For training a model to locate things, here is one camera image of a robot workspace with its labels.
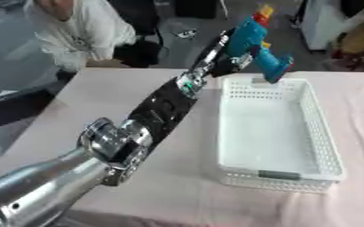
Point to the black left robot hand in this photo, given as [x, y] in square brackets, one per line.
[222, 56]

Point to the teal toy drill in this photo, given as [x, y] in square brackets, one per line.
[252, 44]

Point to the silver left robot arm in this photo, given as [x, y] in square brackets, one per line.
[102, 142]

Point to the black office chair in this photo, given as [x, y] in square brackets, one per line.
[138, 32]

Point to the white perforated plastic basket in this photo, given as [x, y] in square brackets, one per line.
[273, 130]

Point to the white cabinet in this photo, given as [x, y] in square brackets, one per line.
[322, 22]

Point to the yellow bag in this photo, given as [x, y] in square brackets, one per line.
[361, 38]

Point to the person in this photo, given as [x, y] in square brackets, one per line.
[76, 32]

